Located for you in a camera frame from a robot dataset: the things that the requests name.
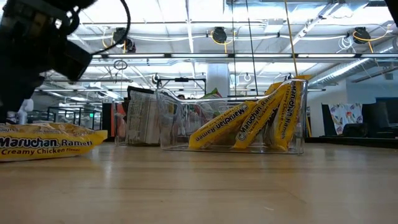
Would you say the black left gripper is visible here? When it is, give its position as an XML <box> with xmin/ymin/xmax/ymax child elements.
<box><xmin>0</xmin><ymin>0</ymin><xmax>97</xmax><ymax>124</ymax></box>

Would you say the clear plastic bin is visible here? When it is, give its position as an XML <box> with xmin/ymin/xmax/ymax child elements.
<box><xmin>114</xmin><ymin>86</ymin><xmax>161</xmax><ymax>147</ymax></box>
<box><xmin>155</xmin><ymin>78</ymin><xmax>308</xmax><ymax>156</ymax></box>
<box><xmin>186</xmin><ymin>93</ymin><xmax>265</xmax><ymax>138</ymax></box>

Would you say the floral cloth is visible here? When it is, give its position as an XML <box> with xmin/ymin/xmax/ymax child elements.
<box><xmin>328</xmin><ymin>103</ymin><xmax>364</xmax><ymax>135</ymax></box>

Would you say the black office chair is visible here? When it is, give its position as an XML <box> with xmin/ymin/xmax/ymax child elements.
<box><xmin>341</xmin><ymin>98</ymin><xmax>398</xmax><ymax>138</ymax></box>

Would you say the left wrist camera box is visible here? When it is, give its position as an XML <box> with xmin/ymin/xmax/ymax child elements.
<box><xmin>52</xmin><ymin>39</ymin><xmax>93</xmax><ymax>82</ymax></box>

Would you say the black ceiling cable reel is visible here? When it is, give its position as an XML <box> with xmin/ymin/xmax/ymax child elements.
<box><xmin>112</xmin><ymin>27</ymin><xmax>137</xmax><ymax>54</ymax></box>
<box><xmin>211</xmin><ymin>26</ymin><xmax>228</xmax><ymax>44</ymax></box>
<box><xmin>353</xmin><ymin>26</ymin><xmax>371</xmax><ymax>44</ymax></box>

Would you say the black frame workstation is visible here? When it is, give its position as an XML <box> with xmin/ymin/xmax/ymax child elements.
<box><xmin>156</xmin><ymin>77</ymin><xmax>208</xmax><ymax>98</ymax></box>

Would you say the thin black hanging cable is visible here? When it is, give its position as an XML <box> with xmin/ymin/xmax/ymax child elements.
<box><xmin>229</xmin><ymin>0</ymin><xmax>236</xmax><ymax>97</ymax></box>

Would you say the black hanging cable with loop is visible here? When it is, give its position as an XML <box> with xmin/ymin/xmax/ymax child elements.
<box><xmin>245</xmin><ymin>0</ymin><xmax>259</xmax><ymax>96</ymax></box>

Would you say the silver air duct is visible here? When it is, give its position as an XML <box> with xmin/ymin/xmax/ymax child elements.
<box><xmin>307</xmin><ymin>57</ymin><xmax>398</xmax><ymax>90</ymax></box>

